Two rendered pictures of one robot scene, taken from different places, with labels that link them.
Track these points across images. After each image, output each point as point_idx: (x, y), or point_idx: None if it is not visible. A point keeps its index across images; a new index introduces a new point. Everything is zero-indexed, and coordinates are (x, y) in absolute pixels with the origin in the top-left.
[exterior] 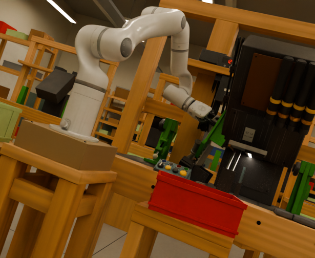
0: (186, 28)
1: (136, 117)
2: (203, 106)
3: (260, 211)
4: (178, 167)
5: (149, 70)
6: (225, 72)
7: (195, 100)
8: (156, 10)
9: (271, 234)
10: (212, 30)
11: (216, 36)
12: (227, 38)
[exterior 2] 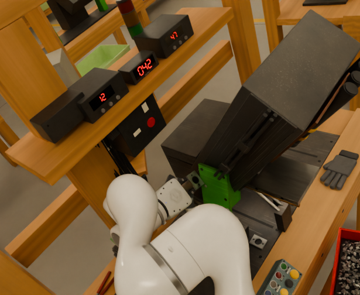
0: (153, 189)
1: (44, 286)
2: (172, 191)
3: (342, 204)
4: (281, 276)
5: None
6: (120, 120)
7: (158, 199)
8: (186, 278)
9: (348, 203)
10: None
11: (14, 76)
12: (34, 59)
